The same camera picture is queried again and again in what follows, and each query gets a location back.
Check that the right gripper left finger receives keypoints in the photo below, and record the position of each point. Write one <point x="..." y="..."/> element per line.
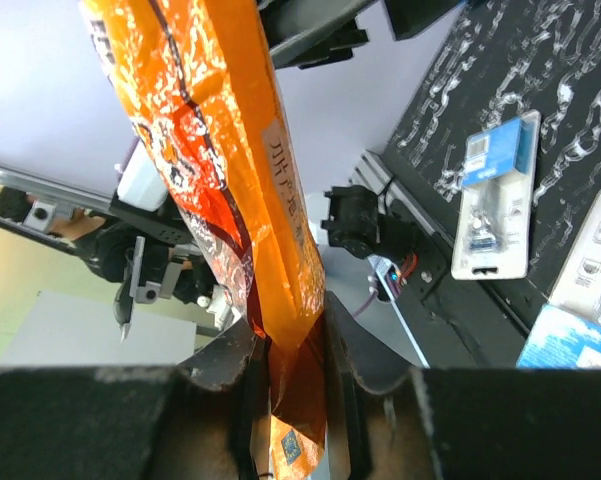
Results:
<point x="201" y="419"/>

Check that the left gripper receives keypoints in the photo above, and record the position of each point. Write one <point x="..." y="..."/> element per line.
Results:
<point x="307" y="34"/>

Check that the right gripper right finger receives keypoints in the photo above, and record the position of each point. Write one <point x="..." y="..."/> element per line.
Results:
<point x="388" y="419"/>

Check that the orange razor pack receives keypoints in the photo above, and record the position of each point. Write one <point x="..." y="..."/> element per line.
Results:
<point x="298" y="399"/>

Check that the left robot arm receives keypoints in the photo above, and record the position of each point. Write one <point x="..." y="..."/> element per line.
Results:
<point x="197" y="81"/>

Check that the person in background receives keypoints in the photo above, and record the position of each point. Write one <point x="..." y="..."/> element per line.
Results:
<point x="94" y="235"/>

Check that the Gillette blister pack left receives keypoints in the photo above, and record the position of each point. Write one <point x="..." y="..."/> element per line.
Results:
<point x="493" y="231"/>

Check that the gillette blister pack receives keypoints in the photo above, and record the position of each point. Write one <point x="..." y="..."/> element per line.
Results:
<point x="567" y="331"/>
<point x="493" y="231"/>

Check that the Gillette blister pack centre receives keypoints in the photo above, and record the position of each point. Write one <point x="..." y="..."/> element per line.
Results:
<point x="567" y="331"/>

